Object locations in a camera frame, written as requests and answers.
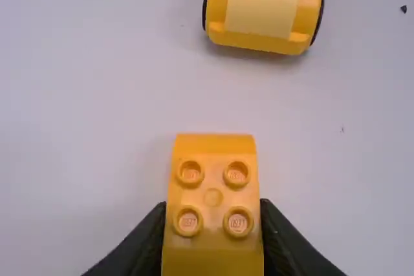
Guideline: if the yellow toy car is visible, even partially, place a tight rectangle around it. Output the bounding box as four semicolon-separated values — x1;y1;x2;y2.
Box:
202;0;325;56

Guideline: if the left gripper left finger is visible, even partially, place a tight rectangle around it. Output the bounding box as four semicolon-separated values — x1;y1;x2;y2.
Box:
80;200;169;276

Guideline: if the yellow toy brick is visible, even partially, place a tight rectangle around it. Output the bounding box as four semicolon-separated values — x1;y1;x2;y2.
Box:
161;133;265;276

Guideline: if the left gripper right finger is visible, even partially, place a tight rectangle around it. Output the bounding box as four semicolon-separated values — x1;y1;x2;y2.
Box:
260;198;349;276

